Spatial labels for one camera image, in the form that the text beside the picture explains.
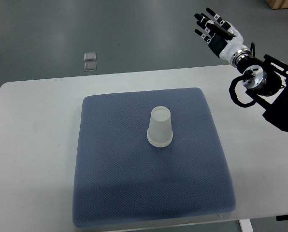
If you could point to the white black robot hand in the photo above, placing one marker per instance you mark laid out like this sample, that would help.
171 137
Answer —
226 43

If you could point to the white paper cup carried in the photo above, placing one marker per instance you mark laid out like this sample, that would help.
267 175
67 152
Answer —
160 120

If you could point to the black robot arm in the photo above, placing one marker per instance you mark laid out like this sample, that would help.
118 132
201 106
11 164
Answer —
264 82

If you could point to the wooden box corner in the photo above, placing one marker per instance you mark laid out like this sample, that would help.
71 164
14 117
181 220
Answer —
277 4

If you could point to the white paper cup on mat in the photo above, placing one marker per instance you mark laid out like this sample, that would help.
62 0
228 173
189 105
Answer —
159 139

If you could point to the upper floor outlet plate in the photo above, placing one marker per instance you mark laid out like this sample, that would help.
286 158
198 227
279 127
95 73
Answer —
90 56

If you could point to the blue textured cushion mat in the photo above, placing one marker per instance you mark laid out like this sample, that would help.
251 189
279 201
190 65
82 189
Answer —
120 177

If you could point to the white table leg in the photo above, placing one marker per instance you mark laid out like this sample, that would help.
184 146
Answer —
245 225

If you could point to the black table control panel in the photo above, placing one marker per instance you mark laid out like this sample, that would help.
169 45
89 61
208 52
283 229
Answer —
282 218

